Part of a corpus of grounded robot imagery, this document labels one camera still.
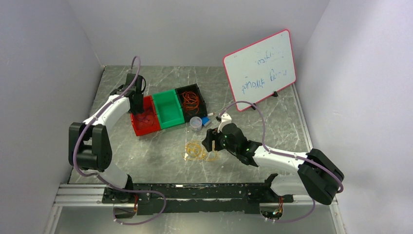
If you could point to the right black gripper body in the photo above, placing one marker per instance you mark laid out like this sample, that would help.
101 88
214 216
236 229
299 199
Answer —
220 142

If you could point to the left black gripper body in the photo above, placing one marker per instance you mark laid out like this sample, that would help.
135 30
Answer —
138 108

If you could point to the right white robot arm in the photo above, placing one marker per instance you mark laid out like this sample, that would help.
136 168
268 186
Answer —
311 173

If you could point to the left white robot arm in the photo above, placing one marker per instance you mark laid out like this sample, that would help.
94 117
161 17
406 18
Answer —
90 151

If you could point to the red plastic bin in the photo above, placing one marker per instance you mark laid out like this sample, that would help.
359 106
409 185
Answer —
146 122

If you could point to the blue eraser block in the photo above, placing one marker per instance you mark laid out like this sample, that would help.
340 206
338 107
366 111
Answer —
205 121

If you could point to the green plastic bin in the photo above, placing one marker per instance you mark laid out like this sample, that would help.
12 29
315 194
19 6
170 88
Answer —
168 108

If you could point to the clear round container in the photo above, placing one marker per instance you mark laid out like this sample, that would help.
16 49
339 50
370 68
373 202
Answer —
196 124

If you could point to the black plastic bin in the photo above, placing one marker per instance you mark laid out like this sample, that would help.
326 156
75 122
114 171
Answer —
191 101

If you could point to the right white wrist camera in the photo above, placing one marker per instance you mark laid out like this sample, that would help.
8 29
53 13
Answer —
224 120

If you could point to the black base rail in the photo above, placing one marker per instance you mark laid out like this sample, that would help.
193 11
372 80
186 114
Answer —
193 198

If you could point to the white board with red frame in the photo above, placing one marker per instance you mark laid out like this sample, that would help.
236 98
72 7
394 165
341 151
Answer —
261 69

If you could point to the aluminium frame rail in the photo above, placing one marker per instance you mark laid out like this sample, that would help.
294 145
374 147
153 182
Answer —
79 195

